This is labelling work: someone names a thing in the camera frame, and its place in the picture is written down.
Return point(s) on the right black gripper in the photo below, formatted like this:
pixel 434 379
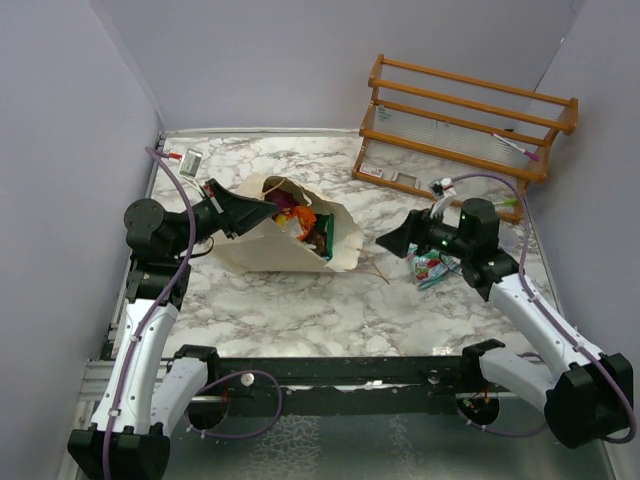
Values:
pixel 415 229

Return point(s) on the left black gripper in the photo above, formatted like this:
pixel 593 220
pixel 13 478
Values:
pixel 240 214

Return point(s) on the teal candy bag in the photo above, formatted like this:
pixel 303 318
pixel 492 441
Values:
pixel 430 268

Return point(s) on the orange snack bag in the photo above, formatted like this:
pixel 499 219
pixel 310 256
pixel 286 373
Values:
pixel 300 220

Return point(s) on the green crisps bag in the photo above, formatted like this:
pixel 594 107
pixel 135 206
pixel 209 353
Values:
pixel 326 223

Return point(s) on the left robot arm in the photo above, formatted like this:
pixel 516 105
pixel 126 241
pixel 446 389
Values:
pixel 129 432

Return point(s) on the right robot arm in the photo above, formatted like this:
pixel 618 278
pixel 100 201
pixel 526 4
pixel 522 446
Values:
pixel 583 393

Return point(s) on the purple snack bag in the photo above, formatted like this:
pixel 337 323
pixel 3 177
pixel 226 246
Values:
pixel 283 199

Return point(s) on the red white card box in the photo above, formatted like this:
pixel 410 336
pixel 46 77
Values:
pixel 372 170

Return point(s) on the brown chocolate packet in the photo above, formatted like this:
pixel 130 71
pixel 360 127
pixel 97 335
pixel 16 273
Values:
pixel 316 241

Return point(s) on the wooden shelf rack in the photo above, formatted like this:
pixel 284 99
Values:
pixel 430 123

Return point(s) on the pink tipped white pen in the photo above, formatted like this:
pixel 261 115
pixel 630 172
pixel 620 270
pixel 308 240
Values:
pixel 516 147

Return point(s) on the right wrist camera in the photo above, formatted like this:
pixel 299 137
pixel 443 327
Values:
pixel 444 193

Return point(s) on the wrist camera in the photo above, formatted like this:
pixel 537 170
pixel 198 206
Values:
pixel 444 193
pixel 190 163

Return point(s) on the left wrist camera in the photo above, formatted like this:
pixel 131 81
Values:
pixel 190 163

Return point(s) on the black base frame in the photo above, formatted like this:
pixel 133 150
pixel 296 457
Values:
pixel 331 386

